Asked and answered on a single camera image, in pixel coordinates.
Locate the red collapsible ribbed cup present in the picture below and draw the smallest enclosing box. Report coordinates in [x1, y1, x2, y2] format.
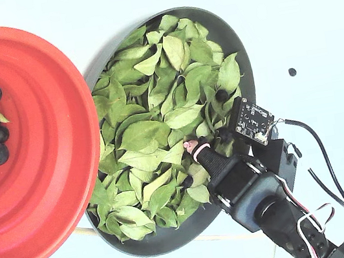
[0, 11, 121, 258]

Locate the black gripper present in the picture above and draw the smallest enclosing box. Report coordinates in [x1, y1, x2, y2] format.
[182, 125, 294, 242]

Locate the black cable with plug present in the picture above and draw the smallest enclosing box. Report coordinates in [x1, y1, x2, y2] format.
[287, 134, 344, 218]

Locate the dark grey round bowl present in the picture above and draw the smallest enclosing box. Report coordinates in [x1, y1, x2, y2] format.
[56, 0, 280, 258]

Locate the black printed camera mount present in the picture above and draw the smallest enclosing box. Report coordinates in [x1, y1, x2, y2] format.
[251, 135, 302, 194]

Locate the multicoloured camera wire bundle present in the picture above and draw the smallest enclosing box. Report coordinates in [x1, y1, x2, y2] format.
[257, 117, 288, 142]

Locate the thick black camera cable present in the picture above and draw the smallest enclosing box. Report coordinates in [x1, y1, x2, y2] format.
[283, 110, 344, 258]

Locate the red white black servo wire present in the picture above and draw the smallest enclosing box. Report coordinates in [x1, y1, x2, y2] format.
[274, 166, 343, 258]

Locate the pile of green leaves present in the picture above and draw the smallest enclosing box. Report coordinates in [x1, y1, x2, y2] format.
[60, 4, 266, 248]

